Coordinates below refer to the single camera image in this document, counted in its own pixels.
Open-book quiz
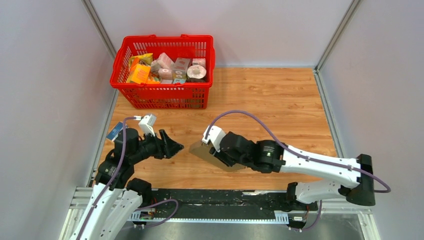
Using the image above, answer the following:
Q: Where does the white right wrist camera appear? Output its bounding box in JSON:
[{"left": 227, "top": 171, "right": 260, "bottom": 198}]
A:
[{"left": 201, "top": 125, "right": 226, "bottom": 152}]

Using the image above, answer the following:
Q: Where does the yellow snack bag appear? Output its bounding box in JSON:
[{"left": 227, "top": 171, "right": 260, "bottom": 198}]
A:
[{"left": 128, "top": 53, "right": 153, "bottom": 69}]

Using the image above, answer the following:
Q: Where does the red plastic shopping basket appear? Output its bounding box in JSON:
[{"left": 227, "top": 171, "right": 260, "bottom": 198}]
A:
[{"left": 109, "top": 34, "right": 216, "bottom": 109}]

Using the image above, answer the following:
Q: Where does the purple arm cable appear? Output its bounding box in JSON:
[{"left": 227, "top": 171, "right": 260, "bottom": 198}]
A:
[
  {"left": 75, "top": 116, "right": 180, "bottom": 240},
  {"left": 203, "top": 110, "right": 392, "bottom": 232}
]

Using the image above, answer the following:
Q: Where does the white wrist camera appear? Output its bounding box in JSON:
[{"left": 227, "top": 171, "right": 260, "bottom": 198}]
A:
[
  {"left": 133, "top": 113, "right": 157, "bottom": 137},
  {"left": 201, "top": 125, "right": 226, "bottom": 152}
]

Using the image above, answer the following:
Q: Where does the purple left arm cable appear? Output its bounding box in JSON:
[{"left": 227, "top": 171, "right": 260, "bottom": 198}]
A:
[{"left": 75, "top": 116, "right": 180, "bottom": 240}]

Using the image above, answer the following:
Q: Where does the brown cardboard paper box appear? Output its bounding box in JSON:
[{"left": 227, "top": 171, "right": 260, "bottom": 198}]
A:
[{"left": 189, "top": 140, "right": 246, "bottom": 173}]

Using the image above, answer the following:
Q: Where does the aluminium frame rail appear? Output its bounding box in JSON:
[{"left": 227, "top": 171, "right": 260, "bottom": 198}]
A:
[{"left": 69, "top": 187, "right": 369, "bottom": 224}]

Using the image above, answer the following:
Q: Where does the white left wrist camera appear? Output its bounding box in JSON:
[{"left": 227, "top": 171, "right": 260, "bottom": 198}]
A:
[{"left": 133, "top": 113, "right": 157, "bottom": 137}]

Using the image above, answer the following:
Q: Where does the orange snack box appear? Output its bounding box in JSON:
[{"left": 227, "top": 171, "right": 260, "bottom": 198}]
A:
[{"left": 126, "top": 63, "right": 151, "bottom": 85}]

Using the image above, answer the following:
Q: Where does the pink white carton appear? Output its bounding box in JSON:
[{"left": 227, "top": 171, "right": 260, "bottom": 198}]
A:
[{"left": 156, "top": 52, "right": 174, "bottom": 70}]

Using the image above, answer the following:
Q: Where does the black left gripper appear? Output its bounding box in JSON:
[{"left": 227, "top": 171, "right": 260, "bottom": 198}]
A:
[{"left": 130, "top": 128, "right": 185, "bottom": 164}]

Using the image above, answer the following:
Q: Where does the blue yellow small box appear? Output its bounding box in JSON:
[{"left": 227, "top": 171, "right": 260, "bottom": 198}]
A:
[{"left": 106, "top": 121, "right": 124, "bottom": 142}]

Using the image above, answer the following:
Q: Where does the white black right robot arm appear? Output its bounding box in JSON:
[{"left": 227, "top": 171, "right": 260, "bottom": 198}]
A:
[{"left": 201, "top": 130, "right": 376, "bottom": 210}]

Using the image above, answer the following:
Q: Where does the round tape roll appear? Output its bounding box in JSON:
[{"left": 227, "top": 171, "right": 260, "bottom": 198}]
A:
[{"left": 186, "top": 65, "right": 207, "bottom": 83}]

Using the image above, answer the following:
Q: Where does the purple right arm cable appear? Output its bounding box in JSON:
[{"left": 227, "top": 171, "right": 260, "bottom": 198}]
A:
[{"left": 203, "top": 110, "right": 392, "bottom": 232}]

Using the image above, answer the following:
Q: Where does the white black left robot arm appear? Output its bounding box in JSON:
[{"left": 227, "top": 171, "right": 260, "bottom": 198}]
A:
[{"left": 70, "top": 128, "right": 184, "bottom": 240}]

